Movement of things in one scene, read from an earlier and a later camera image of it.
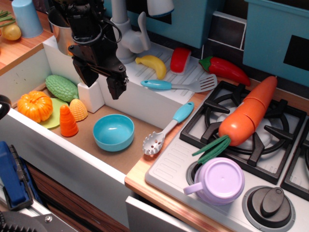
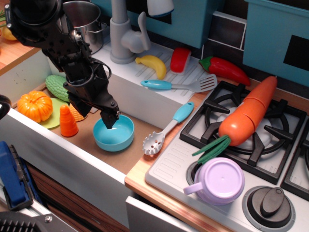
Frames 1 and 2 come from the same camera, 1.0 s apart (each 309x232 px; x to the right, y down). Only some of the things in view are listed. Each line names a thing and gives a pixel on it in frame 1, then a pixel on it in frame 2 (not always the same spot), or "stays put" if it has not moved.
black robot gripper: [94, 53] to [89, 83]
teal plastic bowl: [114, 132] stays put
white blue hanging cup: [157, 8] stays put
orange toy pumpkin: [35, 106] stays put
